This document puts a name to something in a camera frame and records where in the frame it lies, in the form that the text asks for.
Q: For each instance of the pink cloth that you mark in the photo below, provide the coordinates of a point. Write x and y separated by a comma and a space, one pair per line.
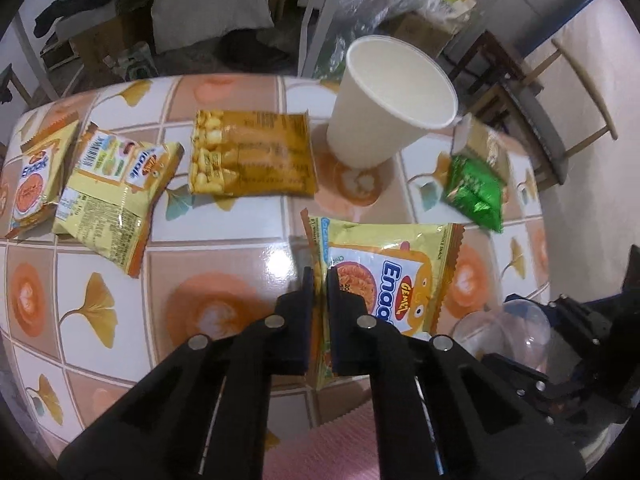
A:
320, 450

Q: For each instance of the small green snack packet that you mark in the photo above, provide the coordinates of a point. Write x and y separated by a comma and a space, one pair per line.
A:
472, 190

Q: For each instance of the pale yellow snack packet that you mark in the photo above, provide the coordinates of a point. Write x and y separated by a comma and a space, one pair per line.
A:
110, 195

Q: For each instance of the cardboard box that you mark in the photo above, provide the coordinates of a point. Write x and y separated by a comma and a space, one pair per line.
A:
100, 40
425, 32

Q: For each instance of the yellow noodle snack packet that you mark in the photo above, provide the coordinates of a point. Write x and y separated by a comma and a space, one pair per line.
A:
400, 270

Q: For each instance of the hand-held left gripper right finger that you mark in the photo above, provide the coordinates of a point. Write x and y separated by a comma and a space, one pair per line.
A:
345, 330

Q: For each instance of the ginkgo print tablecloth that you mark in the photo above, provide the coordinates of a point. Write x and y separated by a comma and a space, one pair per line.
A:
225, 270

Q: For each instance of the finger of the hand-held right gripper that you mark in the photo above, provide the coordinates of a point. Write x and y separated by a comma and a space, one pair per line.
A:
530, 377
580, 320

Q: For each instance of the clear plastic bags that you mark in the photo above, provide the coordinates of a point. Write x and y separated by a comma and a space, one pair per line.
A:
380, 5

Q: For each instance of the white paper cup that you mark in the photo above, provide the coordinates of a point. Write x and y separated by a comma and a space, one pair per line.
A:
370, 125

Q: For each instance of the gold brown snack packet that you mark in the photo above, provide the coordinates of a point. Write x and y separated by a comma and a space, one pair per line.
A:
487, 142

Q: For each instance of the black cloth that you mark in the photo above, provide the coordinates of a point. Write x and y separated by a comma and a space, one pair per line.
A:
80, 2

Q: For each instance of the wooden chair dark seat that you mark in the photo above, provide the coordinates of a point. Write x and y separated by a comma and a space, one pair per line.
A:
545, 130

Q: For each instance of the dark wooden stool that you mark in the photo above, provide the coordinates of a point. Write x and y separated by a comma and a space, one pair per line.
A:
480, 55

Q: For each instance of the golden corn snack packet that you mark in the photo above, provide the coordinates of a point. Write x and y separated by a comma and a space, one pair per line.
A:
255, 155

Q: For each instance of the orange white snack packet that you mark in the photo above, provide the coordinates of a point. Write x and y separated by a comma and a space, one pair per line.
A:
35, 180

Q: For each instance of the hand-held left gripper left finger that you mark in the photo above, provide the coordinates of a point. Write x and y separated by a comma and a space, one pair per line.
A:
295, 320

